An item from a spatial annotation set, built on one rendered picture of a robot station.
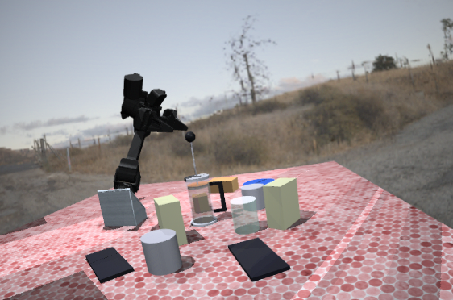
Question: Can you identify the grey cylinder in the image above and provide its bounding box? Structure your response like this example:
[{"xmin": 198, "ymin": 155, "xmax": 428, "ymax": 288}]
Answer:
[
  {"xmin": 241, "ymin": 184, "xmax": 265, "ymax": 210},
  {"xmin": 140, "ymin": 229, "xmax": 182, "ymax": 276}
]

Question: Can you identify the blue cylinder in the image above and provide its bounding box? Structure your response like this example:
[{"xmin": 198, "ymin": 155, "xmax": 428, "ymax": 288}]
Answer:
[{"xmin": 243, "ymin": 178, "xmax": 274, "ymax": 186}]

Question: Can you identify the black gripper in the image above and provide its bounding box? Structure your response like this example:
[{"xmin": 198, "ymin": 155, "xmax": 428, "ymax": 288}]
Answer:
[{"xmin": 132, "ymin": 102, "xmax": 188, "ymax": 132}]

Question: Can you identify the clear glass cylinder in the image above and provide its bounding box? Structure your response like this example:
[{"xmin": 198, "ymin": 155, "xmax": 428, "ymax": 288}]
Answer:
[{"xmin": 230, "ymin": 196, "xmax": 260, "ymax": 235}]

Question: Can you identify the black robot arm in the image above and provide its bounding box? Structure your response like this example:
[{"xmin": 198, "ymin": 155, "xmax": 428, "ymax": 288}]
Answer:
[{"xmin": 114, "ymin": 73, "xmax": 167, "ymax": 194}]

